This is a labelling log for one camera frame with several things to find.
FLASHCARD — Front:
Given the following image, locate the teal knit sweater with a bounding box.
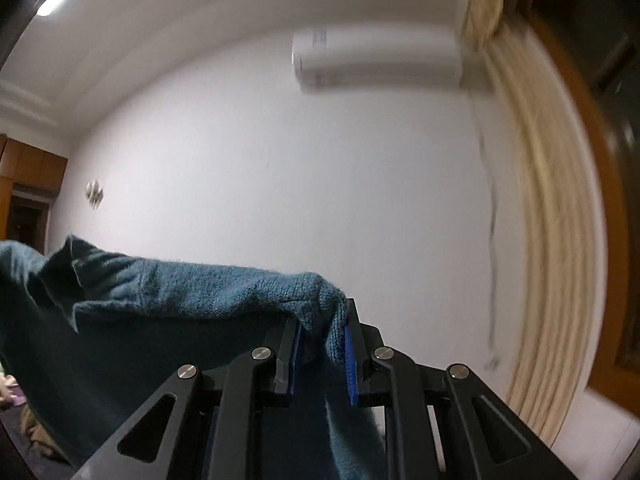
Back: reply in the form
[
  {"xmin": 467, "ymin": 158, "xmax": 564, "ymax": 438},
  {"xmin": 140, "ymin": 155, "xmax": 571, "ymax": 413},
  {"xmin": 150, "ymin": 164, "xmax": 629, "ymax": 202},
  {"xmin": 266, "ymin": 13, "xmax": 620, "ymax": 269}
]
[{"xmin": 1, "ymin": 236, "xmax": 386, "ymax": 479}]

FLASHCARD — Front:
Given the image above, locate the beige curtain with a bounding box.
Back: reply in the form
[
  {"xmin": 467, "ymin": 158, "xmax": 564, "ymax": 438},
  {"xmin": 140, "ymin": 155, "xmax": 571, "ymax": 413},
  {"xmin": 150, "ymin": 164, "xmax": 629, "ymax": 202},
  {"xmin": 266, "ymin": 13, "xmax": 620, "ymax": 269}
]
[{"xmin": 461, "ymin": 0, "xmax": 604, "ymax": 445}]

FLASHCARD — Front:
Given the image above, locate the brown wooden wardrobe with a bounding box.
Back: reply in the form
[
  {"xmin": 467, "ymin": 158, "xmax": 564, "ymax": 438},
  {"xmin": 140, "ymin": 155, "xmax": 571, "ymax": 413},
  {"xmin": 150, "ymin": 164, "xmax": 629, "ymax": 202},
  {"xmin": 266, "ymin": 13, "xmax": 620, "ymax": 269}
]
[{"xmin": 0, "ymin": 133, "xmax": 67, "ymax": 254}]

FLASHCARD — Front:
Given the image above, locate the wall decoration ornament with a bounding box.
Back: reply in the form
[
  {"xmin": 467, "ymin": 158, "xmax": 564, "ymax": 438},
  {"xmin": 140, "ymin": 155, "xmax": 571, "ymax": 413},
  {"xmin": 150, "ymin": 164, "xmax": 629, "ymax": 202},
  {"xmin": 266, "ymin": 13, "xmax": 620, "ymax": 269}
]
[{"xmin": 85, "ymin": 180, "xmax": 104, "ymax": 209}]

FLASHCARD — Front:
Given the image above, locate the white wall air conditioner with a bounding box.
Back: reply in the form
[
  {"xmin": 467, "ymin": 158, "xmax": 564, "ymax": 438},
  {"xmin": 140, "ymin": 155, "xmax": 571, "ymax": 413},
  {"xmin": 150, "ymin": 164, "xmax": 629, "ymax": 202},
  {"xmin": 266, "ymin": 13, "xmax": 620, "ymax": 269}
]
[{"xmin": 292, "ymin": 23, "xmax": 463, "ymax": 89}]

